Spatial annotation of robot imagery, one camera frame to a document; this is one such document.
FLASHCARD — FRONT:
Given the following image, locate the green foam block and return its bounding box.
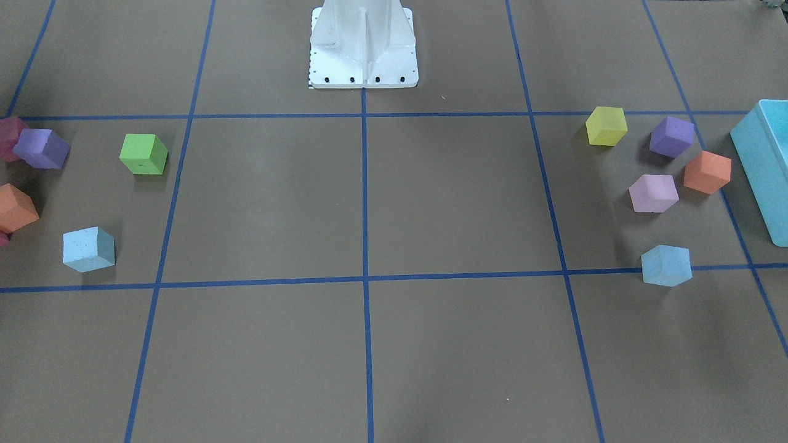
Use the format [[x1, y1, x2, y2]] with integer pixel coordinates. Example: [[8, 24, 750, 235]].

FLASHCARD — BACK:
[[119, 134, 169, 175]]

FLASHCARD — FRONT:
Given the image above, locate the yellow foam block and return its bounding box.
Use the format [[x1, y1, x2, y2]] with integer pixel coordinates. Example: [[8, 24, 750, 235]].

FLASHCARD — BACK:
[[585, 106, 629, 146]]

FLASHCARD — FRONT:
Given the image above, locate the cyan plastic bin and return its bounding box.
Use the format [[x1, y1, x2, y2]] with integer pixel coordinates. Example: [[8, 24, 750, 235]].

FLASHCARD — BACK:
[[731, 99, 787, 247]]

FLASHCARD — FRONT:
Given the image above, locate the light pink foam block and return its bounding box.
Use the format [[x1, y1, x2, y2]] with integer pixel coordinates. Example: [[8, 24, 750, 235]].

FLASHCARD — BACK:
[[629, 174, 680, 214]]

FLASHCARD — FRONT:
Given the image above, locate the orange block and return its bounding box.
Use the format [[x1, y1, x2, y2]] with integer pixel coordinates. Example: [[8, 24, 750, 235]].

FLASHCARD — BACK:
[[683, 151, 732, 194], [1, 184, 39, 234]]

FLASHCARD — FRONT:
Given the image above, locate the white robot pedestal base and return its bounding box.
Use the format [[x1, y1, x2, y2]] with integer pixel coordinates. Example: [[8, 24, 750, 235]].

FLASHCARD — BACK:
[[308, 1, 419, 89]]

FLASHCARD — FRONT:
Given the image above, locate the light blue block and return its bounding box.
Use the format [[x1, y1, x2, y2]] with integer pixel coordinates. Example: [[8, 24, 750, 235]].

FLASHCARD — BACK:
[[62, 226, 116, 273], [641, 245, 693, 288]]

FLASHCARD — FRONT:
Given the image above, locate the magenta block near purple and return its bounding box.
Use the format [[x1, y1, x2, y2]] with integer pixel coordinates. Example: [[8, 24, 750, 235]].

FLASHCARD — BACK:
[[1, 117, 28, 162]]

